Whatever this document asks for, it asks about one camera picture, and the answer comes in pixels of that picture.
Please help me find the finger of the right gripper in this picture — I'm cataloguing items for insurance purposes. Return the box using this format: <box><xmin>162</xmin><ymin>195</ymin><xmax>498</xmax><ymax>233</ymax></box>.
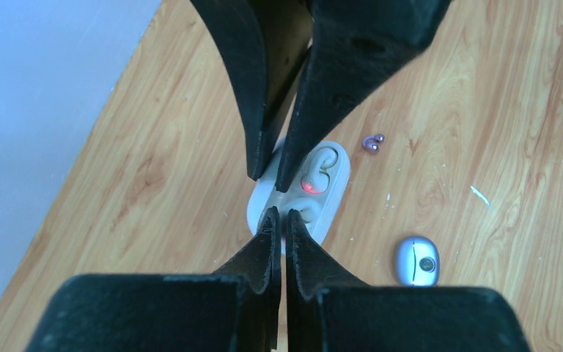
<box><xmin>276</xmin><ymin>0</ymin><xmax>451</xmax><ymax>192</ymax></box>
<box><xmin>192</xmin><ymin>0</ymin><xmax>313</xmax><ymax>180</ymax></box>

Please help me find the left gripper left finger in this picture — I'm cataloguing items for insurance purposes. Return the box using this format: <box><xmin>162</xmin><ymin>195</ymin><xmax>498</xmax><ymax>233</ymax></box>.
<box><xmin>26</xmin><ymin>207</ymin><xmax>282</xmax><ymax>351</ymax></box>

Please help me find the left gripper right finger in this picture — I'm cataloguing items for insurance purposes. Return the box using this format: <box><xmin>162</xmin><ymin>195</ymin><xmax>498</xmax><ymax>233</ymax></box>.
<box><xmin>285</xmin><ymin>210</ymin><xmax>529</xmax><ymax>351</ymax></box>

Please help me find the white earbud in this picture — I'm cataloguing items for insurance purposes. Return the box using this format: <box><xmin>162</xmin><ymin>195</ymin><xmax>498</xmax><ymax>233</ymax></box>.
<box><xmin>283</xmin><ymin>197</ymin><xmax>323</xmax><ymax>225</ymax></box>
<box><xmin>301</xmin><ymin>147</ymin><xmax>338</xmax><ymax>194</ymax></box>

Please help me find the purple earbud charging case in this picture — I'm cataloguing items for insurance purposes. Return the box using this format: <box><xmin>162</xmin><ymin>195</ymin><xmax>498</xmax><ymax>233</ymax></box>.
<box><xmin>394</xmin><ymin>235</ymin><xmax>441</xmax><ymax>287</ymax></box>

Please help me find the white earbud charging case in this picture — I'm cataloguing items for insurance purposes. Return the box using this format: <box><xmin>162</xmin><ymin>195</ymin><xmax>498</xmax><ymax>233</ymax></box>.
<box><xmin>246</xmin><ymin>138</ymin><xmax>351</xmax><ymax>245</ymax></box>

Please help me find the purple earbud near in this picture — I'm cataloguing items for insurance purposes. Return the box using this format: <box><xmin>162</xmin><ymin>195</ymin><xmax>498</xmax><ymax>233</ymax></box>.
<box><xmin>362</xmin><ymin>133</ymin><xmax>386</xmax><ymax>155</ymax></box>

